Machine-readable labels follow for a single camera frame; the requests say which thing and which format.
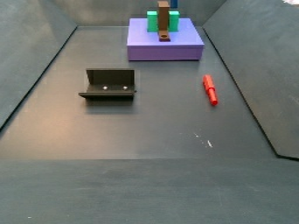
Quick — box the blue hexagonal peg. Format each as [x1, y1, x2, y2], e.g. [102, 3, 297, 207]
[171, 0, 179, 9]

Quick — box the green block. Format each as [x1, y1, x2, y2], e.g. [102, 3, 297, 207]
[146, 10, 181, 32]

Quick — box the black angle bracket holder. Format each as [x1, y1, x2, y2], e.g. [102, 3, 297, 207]
[79, 68, 137, 99]

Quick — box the red hexagonal peg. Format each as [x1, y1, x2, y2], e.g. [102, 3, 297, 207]
[203, 74, 219, 106]

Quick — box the purple base block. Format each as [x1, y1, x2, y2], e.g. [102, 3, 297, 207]
[126, 18, 205, 61]

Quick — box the brown board with hole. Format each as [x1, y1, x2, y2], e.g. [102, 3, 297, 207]
[158, 1, 171, 42]

